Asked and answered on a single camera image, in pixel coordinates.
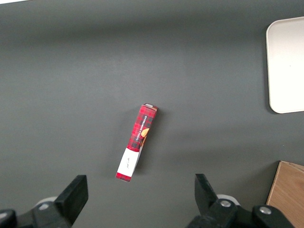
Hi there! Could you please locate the red plaid cookie box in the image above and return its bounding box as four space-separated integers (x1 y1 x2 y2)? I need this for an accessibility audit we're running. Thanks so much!
115 103 159 183

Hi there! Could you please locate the beige rectangular tray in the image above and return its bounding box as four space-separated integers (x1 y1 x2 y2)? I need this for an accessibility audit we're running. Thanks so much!
266 16 304 114

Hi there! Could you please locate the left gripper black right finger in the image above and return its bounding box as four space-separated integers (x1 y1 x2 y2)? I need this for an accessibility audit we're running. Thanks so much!
187 173 294 228

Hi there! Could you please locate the wooden drawer cabinet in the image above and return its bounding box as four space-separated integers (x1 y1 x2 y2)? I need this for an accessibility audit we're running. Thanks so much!
266 161 304 228

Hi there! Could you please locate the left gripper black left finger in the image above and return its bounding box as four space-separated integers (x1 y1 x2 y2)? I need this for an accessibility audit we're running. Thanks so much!
0 175 89 228

